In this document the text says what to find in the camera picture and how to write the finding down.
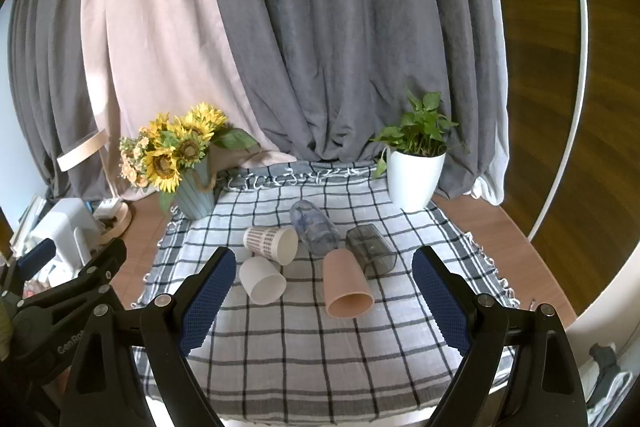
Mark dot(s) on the white plastic cup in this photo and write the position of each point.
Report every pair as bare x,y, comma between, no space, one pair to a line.
260,279

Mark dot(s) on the pink plastic cup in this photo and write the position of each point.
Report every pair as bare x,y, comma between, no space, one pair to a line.
345,287

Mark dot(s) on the patterned paper cup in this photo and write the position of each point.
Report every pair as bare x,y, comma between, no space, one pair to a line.
265,241

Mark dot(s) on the ribbed blue-grey vase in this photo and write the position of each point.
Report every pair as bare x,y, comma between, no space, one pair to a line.
195,197

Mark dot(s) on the round wooden stand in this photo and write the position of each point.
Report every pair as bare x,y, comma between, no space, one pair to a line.
120,219

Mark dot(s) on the white sheer curtain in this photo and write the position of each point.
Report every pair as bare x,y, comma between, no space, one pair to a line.
495,107

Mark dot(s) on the white box appliance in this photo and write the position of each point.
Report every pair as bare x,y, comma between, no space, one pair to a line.
62,227

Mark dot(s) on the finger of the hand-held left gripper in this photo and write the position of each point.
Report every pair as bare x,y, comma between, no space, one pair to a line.
37,253
95,274

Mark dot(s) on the sunflower bouquet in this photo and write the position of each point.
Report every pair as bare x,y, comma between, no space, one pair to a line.
170,152

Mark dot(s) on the clear bluish plastic cup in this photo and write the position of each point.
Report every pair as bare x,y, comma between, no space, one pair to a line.
314,227

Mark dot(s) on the pink curtain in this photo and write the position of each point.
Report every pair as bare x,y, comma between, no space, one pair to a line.
150,32

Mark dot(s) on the grey curtain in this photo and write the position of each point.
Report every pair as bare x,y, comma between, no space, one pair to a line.
45,82
360,32

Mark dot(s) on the checkered grey white cloth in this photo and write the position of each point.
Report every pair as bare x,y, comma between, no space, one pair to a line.
300,347

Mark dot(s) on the grey transparent square cup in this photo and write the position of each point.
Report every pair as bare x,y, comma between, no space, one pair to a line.
370,249

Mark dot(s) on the green pothos plant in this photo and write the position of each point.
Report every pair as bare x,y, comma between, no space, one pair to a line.
417,127

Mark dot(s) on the grey crumpled cloth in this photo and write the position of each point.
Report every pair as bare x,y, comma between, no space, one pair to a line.
610,382

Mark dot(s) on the white plant pot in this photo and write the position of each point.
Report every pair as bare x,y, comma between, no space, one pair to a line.
414,179

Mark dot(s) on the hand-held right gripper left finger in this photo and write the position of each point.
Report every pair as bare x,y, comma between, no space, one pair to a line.
210,302

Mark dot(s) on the pink curtain tie-back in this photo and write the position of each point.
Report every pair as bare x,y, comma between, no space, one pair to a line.
80,152

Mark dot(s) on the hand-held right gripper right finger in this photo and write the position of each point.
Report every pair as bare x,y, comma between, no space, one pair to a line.
440,302

